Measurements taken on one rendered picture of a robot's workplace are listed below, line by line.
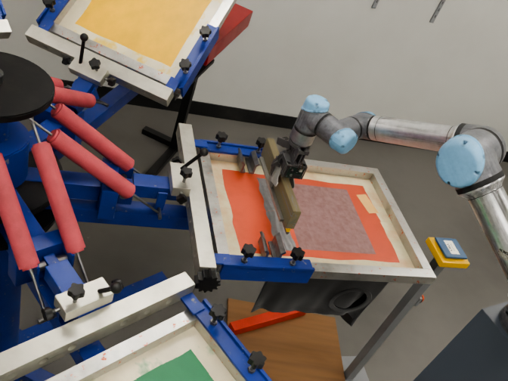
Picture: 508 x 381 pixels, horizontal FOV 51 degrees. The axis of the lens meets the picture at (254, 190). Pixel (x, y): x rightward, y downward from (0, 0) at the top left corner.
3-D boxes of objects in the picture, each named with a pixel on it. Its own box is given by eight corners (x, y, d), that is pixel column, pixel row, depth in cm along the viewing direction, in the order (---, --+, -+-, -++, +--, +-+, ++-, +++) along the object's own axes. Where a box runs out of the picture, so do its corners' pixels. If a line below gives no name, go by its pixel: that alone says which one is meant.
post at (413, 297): (359, 356, 276) (459, 230, 217) (374, 397, 260) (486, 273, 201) (321, 357, 268) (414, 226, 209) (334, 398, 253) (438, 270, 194)
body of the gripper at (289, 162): (280, 178, 169) (292, 149, 162) (274, 161, 175) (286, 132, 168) (302, 181, 172) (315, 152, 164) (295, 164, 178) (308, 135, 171)
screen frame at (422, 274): (373, 175, 229) (377, 168, 227) (431, 284, 188) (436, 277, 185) (195, 152, 202) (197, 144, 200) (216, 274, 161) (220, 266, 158)
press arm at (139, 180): (183, 189, 178) (186, 178, 175) (184, 202, 174) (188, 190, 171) (130, 184, 173) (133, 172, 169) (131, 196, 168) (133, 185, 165)
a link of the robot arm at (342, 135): (370, 129, 157) (342, 108, 161) (348, 137, 149) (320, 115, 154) (358, 150, 162) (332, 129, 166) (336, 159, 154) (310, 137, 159)
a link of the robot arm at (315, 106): (321, 110, 153) (301, 94, 156) (308, 140, 159) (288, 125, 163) (338, 106, 158) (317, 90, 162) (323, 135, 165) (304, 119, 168)
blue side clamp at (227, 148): (267, 162, 214) (274, 148, 210) (271, 170, 211) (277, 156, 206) (195, 153, 204) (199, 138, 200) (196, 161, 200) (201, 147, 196)
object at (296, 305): (348, 308, 217) (388, 250, 195) (355, 326, 211) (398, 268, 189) (242, 305, 201) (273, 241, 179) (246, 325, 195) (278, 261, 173)
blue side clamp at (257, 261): (303, 271, 175) (311, 257, 170) (307, 283, 171) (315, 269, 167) (215, 266, 164) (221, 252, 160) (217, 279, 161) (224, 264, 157)
